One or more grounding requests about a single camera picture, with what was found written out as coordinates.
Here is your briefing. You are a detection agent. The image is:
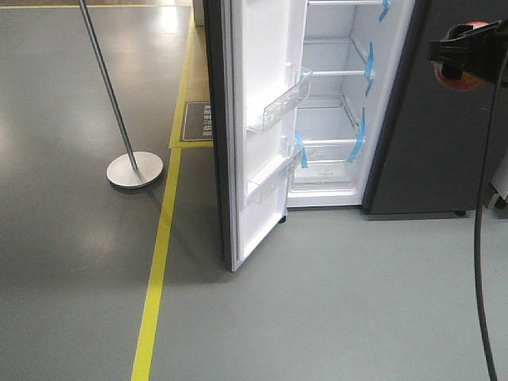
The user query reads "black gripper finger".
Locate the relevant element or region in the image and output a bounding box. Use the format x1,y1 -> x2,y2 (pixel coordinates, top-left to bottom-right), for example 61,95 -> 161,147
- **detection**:
427,20 -> 507,84

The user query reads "red yellow apple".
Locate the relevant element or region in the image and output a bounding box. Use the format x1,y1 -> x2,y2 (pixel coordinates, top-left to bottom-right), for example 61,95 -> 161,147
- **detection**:
433,21 -> 489,91

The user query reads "grey fridge door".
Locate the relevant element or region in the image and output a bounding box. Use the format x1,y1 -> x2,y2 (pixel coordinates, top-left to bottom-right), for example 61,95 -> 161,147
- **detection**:
204,1 -> 308,271

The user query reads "dark grey fridge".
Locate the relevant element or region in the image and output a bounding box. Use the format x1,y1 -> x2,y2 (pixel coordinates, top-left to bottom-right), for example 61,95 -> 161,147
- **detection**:
288,1 -> 507,214

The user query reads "white grey side cabinet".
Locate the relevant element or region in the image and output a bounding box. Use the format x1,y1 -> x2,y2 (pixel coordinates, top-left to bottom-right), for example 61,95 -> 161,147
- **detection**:
487,153 -> 507,212

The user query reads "upper clear door bin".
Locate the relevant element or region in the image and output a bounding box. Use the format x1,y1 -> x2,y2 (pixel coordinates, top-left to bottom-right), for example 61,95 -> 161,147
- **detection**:
246,67 -> 314,133

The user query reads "clear door bin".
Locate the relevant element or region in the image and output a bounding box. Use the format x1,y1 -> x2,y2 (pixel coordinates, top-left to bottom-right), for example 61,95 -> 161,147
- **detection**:
246,150 -> 302,203
246,67 -> 314,133

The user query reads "lower clear door bin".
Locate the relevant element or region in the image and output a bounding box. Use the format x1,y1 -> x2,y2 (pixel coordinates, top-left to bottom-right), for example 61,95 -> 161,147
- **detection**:
246,150 -> 302,203

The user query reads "grey floor sign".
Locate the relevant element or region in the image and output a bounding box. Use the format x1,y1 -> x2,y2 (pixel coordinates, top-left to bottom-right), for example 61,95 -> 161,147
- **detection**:
181,102 -> 213,141

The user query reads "silver floor stand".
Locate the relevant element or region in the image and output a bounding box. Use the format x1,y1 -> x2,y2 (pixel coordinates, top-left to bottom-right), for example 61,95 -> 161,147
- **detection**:
78,0 -> 164,189

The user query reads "black hanging cable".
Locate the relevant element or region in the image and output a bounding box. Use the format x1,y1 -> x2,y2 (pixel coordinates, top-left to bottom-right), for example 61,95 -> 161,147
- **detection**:
472,47 -> 508,381

